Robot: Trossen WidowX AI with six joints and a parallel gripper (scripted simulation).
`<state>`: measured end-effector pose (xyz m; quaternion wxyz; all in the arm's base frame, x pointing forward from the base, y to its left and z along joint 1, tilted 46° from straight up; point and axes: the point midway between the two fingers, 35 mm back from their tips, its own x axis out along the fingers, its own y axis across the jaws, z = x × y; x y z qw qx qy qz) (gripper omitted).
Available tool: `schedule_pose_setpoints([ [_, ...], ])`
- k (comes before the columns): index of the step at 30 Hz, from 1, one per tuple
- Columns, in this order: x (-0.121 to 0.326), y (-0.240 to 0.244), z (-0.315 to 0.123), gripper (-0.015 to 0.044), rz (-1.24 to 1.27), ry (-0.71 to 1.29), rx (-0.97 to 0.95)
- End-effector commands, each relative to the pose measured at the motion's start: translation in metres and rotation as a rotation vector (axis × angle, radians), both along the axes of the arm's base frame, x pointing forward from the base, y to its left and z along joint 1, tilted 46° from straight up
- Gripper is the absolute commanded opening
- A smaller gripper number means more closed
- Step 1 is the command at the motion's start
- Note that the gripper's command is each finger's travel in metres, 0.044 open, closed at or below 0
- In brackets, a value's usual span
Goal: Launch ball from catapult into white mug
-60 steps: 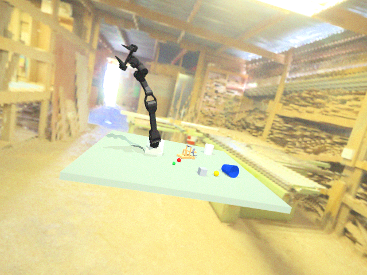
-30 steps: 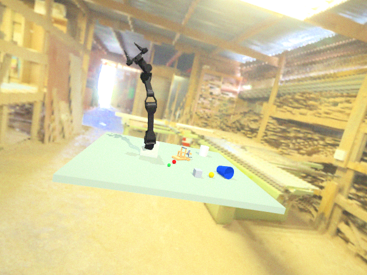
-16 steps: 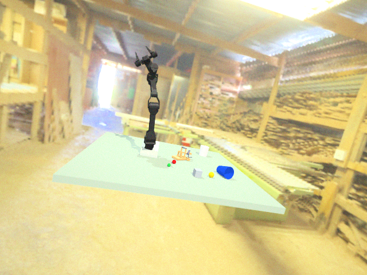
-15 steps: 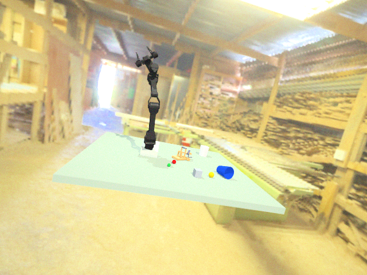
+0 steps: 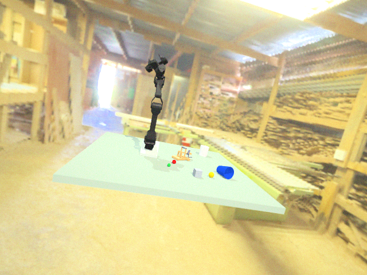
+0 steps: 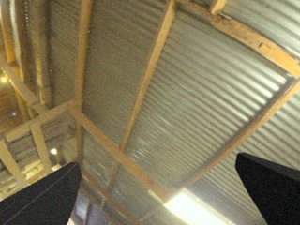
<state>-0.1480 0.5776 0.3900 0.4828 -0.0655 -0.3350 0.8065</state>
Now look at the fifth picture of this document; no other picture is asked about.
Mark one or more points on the white paper cup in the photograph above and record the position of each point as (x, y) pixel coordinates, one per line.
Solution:
(203, 150)

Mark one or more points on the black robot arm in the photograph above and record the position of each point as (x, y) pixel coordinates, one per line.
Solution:
(156, 108)

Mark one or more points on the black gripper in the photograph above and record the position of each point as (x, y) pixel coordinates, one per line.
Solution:
(163, 61)

